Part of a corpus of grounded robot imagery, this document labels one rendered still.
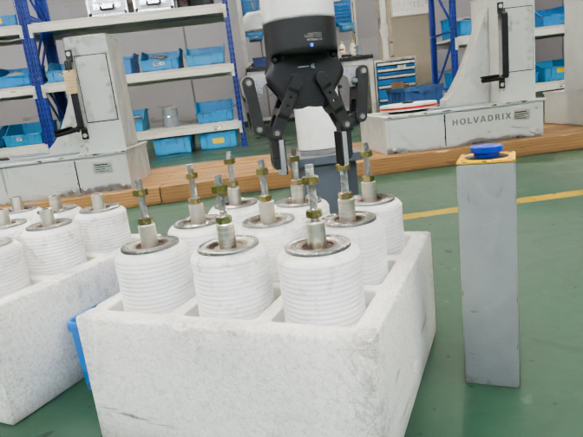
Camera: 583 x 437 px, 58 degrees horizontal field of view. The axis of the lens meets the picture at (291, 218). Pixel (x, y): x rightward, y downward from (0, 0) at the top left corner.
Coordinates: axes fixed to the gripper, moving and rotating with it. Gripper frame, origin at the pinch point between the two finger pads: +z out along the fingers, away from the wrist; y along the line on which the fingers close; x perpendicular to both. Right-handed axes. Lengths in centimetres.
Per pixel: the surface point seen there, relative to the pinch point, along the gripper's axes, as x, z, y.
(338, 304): -4.7, 15.5, -0.1
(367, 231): 4.7, 10.8, 7.6
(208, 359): 0.9, 21.3, -14.4
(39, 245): 37, 13, -38
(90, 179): 206, 23, -49
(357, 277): -3.6, 13.2, 2.6
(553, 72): 404, 3, 381
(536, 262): 39, 35, 61
